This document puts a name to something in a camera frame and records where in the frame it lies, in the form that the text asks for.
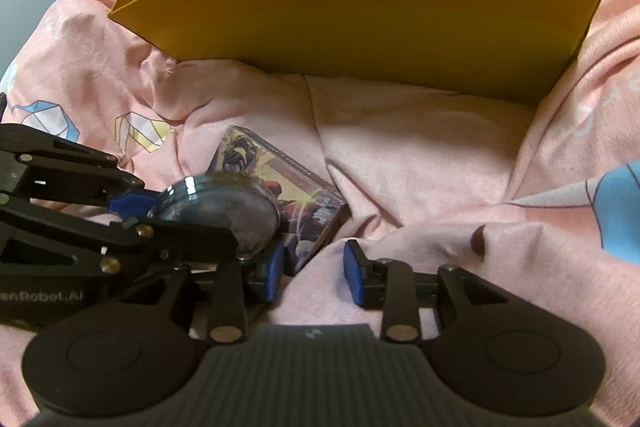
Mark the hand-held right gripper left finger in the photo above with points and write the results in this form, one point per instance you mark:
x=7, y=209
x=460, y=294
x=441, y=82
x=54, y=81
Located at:
x=274, y=272

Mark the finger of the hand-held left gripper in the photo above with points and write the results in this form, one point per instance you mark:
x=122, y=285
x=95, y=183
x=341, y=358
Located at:
x=132, y=203
x=190, y=244

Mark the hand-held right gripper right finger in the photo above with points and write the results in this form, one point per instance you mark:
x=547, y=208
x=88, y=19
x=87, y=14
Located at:
x=352, y=274

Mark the round clear dome case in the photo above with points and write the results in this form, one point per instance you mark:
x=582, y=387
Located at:
x=220, y=207

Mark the colourful printed card box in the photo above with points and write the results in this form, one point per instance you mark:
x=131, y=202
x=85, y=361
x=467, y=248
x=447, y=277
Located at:
x=307, y=207

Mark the orange cardboard box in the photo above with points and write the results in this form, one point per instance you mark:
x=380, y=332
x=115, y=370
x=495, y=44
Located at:
x=375, y=7

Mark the pink printed blanket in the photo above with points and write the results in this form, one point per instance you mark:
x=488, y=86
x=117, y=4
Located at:
x=425, y=157

